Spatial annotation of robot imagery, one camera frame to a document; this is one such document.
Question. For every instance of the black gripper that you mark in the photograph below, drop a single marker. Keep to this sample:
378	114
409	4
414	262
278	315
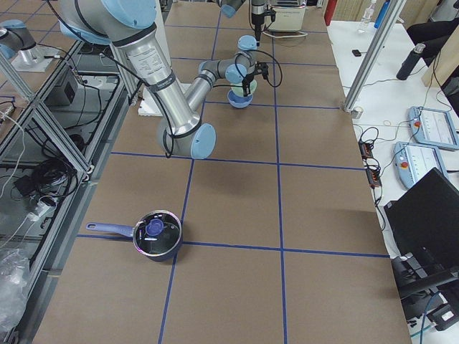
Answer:
257	17
247	79

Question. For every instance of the green bowl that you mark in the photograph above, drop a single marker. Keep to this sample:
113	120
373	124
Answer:
238	89

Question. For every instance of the blue bowl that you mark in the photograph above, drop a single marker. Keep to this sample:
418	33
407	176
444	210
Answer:
237	101

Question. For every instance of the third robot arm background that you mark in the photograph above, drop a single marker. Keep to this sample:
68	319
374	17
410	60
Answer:
19	46

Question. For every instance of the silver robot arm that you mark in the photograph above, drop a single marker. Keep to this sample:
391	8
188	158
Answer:
258	10
131	27

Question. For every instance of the cream and chrome toaster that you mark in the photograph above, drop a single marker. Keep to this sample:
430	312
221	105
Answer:
289	15

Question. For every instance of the orange black power strip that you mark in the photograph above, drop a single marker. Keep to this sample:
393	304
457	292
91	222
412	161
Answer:
371	165

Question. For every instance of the dark water bottle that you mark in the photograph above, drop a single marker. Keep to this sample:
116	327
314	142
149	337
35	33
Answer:
411	61

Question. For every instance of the dark blue saucepan with lid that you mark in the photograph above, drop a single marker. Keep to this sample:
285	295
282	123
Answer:
158	235

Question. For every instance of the near blue teach pendant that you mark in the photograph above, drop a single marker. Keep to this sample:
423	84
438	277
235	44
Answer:
414	160

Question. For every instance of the blue teach pendant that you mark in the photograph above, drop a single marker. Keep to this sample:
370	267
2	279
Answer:
433	127
414	160

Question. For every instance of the far blue teach pendant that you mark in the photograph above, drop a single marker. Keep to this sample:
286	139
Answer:
433	127

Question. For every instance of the black laptop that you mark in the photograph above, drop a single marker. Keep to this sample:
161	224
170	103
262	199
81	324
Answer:
425	219

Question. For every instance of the clear plastic bag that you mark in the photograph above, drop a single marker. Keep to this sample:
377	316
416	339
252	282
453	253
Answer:
15	275

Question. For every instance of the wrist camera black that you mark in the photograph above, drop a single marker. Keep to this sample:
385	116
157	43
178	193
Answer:
270	16
261	68

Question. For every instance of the white central pedestal column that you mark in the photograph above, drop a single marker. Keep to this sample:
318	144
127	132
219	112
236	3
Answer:
150	96

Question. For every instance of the aluminium frame post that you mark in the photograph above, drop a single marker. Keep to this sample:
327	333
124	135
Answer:
382	33

